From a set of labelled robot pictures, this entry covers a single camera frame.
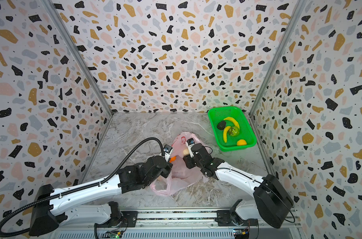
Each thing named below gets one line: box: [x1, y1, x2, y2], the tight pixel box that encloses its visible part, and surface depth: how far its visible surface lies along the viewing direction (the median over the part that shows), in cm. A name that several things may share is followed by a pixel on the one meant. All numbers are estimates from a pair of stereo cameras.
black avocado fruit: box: [216, 120, 227, 130], surface depth 112 cm
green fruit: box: [228, 125, 240, 137], surface depth 105 cm
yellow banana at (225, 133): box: [223, 125, 232, 143], surface depth 108 cm
